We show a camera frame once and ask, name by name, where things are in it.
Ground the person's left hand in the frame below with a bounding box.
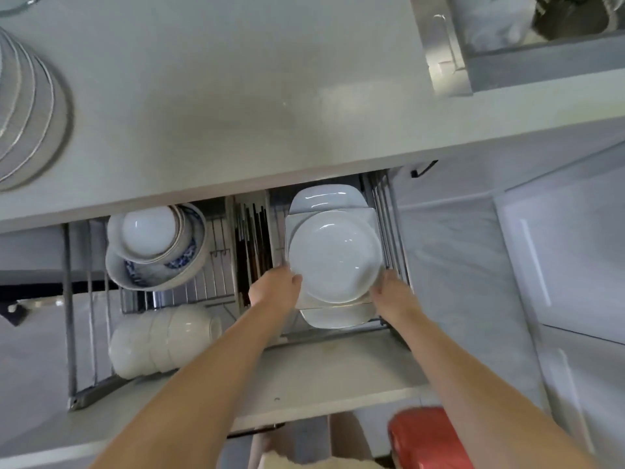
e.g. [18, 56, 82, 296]
[247, 266, 303, 320]

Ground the person's right hand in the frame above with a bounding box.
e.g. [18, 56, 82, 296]
[370, 270, 426, 327]

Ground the round white dinner plate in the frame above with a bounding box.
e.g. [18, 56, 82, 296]
[288, 209, 384, 304]

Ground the white square plate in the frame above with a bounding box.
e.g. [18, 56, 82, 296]
[285, 205, 381, 312]

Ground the white drawer with wire rack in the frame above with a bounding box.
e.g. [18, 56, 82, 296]
[0, 169, 443, 469]

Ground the white rectangular plate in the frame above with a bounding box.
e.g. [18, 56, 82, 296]
[288, 185, 380, 332]

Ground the stack of round white plates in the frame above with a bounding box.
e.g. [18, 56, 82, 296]
[0, 26, 74, 193]

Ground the person's left forearm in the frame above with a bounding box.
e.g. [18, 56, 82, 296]
[90, 300, 284, 469]

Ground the person's right forearm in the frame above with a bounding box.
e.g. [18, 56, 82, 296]
[396, 307, 602, 469]

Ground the person's left leg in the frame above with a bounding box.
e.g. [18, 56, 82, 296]
[249, 429, 274, 455]

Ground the white countertop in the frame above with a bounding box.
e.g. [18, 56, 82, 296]
[0, 0, 625, 235]

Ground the bundle of dark chopsticks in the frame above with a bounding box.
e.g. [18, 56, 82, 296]
[236, 202, 274, 304]

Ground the blue patterned bowl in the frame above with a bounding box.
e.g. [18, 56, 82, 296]
[106, 202, 208, 287]

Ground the white chopstick tray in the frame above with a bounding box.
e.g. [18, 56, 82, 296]
[232, 192, 272, 308]

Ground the row of white rice bowls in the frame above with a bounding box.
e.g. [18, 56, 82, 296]
[108, 305, 224, 380]

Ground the small white bowl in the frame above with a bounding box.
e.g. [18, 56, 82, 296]
[119, 206, 180, 261]

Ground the red plastic stool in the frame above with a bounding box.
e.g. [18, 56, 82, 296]
[387, 406, 477, 469]

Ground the white cabinet door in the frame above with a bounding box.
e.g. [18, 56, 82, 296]
[390, 136, 625, 210]

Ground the beige skirt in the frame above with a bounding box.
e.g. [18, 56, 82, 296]
[256, 449, 342, 469]

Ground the white side cabinet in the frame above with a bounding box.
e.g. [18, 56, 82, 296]
[493, 160, 625, 469]

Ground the cluster of clear bottles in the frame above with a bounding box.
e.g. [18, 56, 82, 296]
[17, 295, 67, 311]

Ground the black framed glass door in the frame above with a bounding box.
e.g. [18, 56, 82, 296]
[0, 270, 120, 304]

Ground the stainless steel sink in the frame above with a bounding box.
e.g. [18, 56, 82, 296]
[410, 0, 625, 98]

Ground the small black object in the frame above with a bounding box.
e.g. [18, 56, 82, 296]
[0, 300, 29, 328]

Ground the white plastic bag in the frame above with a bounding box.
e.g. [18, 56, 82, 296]
[451, 0, 538, 52]

